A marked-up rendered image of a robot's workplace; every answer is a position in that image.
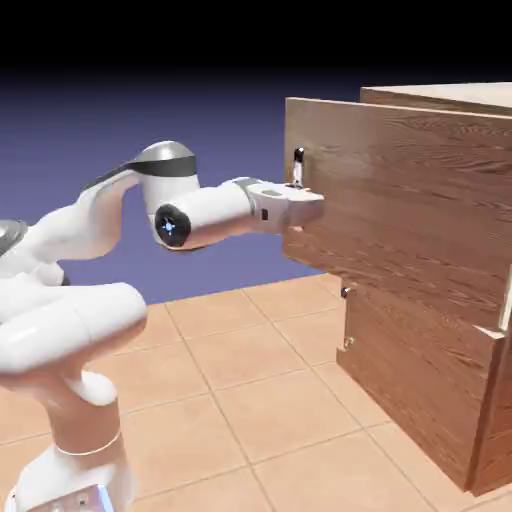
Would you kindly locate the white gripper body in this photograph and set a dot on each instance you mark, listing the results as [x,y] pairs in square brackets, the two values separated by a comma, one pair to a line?
[306,208]

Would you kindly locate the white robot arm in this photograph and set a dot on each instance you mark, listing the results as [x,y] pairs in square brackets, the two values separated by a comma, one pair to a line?
[80,328]

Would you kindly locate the large wooden cabinet door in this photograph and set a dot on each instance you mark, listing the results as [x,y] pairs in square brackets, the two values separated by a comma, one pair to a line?
[400,208]

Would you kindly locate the small wooden cabinet door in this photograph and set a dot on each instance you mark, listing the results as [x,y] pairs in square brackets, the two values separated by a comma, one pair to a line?
[416,384]

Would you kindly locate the light wood cabinet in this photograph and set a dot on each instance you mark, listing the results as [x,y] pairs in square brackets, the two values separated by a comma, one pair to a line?
[494,420]

